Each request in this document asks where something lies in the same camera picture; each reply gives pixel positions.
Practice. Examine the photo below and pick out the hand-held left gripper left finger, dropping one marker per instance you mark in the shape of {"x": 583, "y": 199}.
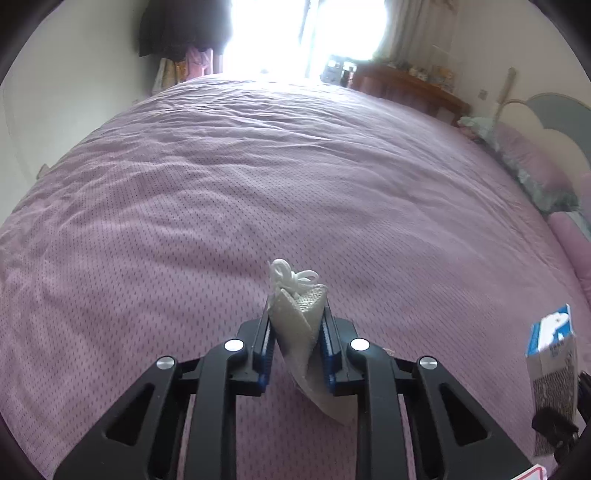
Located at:
{"x": 264, "y": 353}

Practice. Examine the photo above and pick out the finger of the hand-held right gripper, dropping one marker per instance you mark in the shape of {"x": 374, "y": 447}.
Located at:
{"x": 556, "y": 427}

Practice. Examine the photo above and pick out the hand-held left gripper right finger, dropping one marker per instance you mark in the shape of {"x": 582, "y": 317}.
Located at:
{"x": 328, "y": 357}

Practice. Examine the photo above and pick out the white face mask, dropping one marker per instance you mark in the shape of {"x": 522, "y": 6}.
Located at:
{"x": 295, "y": 332}

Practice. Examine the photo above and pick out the blue and white carton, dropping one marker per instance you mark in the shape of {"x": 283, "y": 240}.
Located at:
{"x": 551, "y": 355}

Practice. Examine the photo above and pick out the pink bed cover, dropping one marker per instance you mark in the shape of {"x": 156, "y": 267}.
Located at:
{"x": 277, "y": 194}

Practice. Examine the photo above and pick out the folded purple quilt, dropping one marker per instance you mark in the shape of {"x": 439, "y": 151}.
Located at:
{"x": 577, "y": 244}

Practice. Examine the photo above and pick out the purple pillow with green ruffle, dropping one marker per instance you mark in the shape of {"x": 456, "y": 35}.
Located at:
{"x": 531, "y": 157}

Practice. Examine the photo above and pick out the wooden desk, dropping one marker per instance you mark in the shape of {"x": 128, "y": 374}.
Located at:
{"x": 406, "y": 87}

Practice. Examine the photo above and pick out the scalloped bed headboard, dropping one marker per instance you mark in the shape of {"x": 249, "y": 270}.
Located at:
{"x": 558, "y": 120}

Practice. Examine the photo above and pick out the window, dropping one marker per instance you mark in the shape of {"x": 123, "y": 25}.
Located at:
{"x": 304, "y": 32}

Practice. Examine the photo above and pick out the dark hanging clothes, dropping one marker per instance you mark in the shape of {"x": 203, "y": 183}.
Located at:
{"x": 184, "y": 23}

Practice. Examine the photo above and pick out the striped window curtain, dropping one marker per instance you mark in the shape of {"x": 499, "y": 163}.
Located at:
{"x": 415, "y": 27}

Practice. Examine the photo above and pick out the wall socket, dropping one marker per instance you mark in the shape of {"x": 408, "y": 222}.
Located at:
{"x": 483, "y": 94}

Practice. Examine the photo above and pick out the gold bed post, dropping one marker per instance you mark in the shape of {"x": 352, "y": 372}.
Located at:
{"x": 505, "y": 87}

